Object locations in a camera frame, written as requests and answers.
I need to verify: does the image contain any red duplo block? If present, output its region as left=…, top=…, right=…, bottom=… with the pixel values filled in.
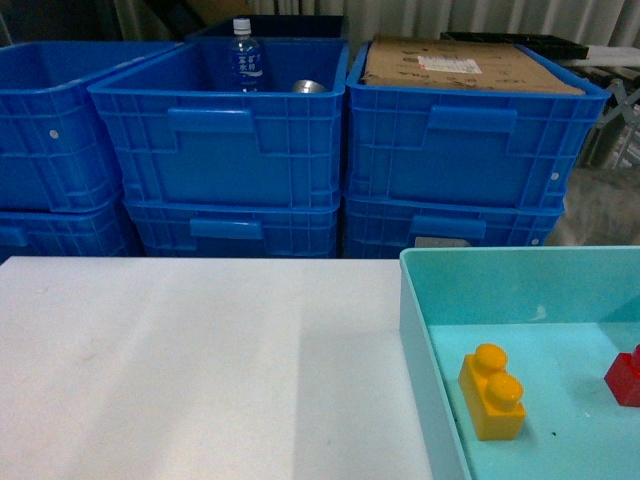
left=604, top=346, right=640, bottom=408

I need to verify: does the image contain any brown cardboard box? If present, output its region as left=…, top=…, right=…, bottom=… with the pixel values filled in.
left=361, top=36, right=585, bottom=95

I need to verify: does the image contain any yellow duplo block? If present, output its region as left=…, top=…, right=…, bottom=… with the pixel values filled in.
left=458, top=343, right=527, bottom=441

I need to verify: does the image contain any blue crate bottom middle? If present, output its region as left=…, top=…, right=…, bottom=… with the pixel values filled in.
left=124, top=199, right=339, bottom=258

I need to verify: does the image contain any blue crate bottom right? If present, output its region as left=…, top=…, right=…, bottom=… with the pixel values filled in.
left=342, top=195, right=564, bottom=259

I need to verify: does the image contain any silver metal can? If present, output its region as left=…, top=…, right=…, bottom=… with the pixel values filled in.
left=292, top=79, right=327, bottom=94

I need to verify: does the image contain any blue crate top middle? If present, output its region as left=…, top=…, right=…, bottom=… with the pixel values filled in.
left=89, top=37, right=348, bottom=209

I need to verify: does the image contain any blue crate top right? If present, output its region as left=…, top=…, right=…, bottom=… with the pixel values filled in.
left=345, top=43, right=610, bottom=210

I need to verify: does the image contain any clear water bottle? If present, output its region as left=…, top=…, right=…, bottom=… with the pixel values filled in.
left=228, top=17, right=265, bottom=93

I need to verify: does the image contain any blue crate bottom left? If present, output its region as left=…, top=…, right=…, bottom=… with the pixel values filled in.
left=1, top=193, right=144, bottom=261

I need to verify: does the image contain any dark blue rear crate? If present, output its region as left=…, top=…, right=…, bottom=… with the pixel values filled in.
left=186, top=15, right=348, bottom=41

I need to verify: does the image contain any teal plastic bin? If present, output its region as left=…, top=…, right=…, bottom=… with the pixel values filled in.
left=400, top=246, right=639, bottom=479

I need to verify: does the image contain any blue crate top left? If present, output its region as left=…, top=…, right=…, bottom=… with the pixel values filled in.
left=1, top=41, right=177, bottom=213

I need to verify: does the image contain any black tray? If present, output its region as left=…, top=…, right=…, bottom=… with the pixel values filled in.
left=440, top=31, right=589, bottom=60

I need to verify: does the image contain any expandable roller conveyor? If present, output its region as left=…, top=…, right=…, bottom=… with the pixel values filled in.
left=569, top=49, right=640, bottom=171

